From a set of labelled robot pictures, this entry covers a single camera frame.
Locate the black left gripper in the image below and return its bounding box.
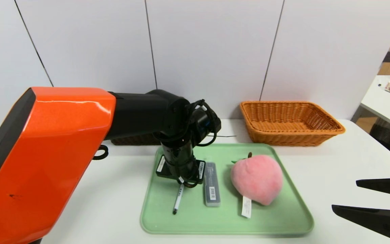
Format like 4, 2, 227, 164
156, 141, 205, 184

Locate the white pen with black tip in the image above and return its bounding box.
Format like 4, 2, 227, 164
172, 183, 185, 215

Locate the grey pencil lead case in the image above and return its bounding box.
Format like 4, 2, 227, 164
203, 162, 221, 207

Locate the pink plush peach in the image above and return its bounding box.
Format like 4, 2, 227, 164
231, 152, 284, 219

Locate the dark brown wicker basket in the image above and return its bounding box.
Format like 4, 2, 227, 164
111, 133, 162, 146

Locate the orange wicker basket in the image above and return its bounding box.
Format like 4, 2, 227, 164
239, 100, 346, 147

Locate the light green plastic tray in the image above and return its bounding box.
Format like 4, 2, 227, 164
140, 143, 315, 235

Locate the white side table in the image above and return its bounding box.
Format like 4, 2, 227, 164
361, 75, 390, 133

